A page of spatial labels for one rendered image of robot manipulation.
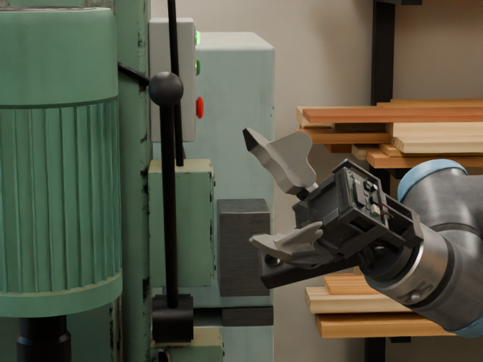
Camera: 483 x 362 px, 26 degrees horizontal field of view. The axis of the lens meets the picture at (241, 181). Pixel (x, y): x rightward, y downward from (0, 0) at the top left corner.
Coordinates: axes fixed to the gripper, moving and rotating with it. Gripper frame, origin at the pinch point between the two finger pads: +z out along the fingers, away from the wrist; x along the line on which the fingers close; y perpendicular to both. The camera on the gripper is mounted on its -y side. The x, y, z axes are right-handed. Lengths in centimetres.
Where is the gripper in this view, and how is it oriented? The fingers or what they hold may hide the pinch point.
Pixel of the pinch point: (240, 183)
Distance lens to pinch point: 106.1
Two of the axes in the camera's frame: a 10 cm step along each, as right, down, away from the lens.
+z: -7.5, -4.3, -5.1
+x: 0.4, 7.3, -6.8
